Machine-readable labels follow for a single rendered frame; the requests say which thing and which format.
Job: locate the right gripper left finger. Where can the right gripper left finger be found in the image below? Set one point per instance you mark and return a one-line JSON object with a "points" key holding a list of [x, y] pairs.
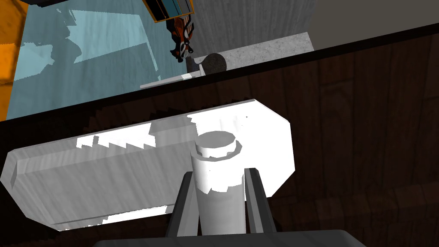
{"points": [[185, 209]]}

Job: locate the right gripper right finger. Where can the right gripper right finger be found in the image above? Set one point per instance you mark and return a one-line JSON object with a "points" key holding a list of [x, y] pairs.
{"points": [[256, 206]]}

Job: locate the white cylindrical bottle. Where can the white cylindrical bottle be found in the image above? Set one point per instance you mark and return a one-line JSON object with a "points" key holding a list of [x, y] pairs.
{"points": [[219, 192]]}

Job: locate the white flat board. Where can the white flat board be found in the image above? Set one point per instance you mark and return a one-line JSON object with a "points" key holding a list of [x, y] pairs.
{"points": [[103, 178]]}

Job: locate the grey speckled block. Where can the grey speckled block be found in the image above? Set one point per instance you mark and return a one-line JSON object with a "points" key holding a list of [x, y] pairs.
{"points": [[267, 48]]}

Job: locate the orange framed shelf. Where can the orange framed shelf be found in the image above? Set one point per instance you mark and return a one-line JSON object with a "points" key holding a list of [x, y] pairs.
{"points": [[171, 8]]}

